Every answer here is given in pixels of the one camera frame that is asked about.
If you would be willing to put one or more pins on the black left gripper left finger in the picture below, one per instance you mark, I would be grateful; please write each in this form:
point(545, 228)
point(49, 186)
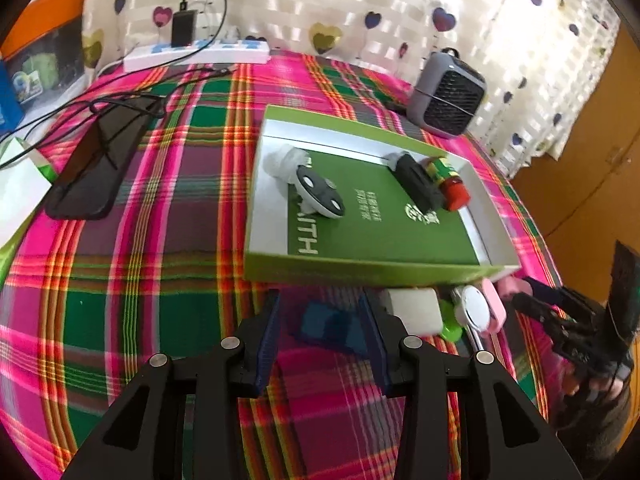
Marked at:
point(141, 434)

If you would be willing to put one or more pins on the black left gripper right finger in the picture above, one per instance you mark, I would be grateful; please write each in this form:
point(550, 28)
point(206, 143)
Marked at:
point(465, 404)

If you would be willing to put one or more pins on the pink rounded case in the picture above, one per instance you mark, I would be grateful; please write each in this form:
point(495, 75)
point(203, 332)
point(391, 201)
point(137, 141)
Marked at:
point(497, 311)

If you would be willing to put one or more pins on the blue small box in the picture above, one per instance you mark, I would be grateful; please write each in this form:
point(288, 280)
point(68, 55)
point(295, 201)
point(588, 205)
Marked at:
point(333, 328)

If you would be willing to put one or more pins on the black rectangular device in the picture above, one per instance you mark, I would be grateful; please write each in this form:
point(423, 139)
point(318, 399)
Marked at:
point(414, 180)

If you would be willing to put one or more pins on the grey round suction mount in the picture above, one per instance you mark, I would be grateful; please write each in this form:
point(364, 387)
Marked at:
point(317, 195)

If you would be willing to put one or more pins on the person's hand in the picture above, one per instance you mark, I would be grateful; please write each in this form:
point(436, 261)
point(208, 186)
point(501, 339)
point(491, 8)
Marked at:
point(611, 387)

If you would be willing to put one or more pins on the green plastic piece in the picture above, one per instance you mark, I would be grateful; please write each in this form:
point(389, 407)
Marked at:
point(451, 329)

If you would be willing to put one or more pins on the white round disc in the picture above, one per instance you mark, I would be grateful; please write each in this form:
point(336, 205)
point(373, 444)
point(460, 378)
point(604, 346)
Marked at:
point(471, 307)

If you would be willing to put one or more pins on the wooden cabinet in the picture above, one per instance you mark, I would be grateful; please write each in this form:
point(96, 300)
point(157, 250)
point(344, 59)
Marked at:
point(588, 199)

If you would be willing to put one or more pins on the plaid tablecloth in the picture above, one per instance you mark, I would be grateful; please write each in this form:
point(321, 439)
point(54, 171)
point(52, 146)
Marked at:
point(87, 302)

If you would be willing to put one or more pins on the white square box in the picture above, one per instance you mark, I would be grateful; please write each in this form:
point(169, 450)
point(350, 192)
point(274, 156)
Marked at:
point(417, 308)

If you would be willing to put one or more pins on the red lid brown jar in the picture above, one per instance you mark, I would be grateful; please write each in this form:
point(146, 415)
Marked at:
point(449, 183)

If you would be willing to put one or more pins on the green and white box tray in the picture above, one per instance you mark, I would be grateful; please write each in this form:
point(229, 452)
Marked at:
point(383, 238)

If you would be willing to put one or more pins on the black flat phone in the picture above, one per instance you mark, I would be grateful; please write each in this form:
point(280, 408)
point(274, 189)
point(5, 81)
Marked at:
point(87, 186)

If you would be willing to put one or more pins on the grey space heater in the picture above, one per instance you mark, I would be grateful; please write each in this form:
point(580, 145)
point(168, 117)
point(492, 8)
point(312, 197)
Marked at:
point(446, 95)

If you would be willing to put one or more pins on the heart pattern curtain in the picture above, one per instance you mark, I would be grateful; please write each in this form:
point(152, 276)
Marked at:
point(541, 59)

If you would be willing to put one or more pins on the blue carton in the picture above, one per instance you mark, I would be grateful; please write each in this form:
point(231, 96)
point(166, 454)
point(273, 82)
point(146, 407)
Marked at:
point(10, 109)

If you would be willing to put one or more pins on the white power strip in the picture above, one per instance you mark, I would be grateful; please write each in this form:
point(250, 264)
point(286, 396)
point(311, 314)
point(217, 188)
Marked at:
point(201, 52)

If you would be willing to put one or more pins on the orange lid storage box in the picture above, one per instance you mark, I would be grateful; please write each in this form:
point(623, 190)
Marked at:
point(43, 51)

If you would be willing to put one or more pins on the black power adapter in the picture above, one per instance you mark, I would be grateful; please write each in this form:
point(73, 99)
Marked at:
point(183, 28)

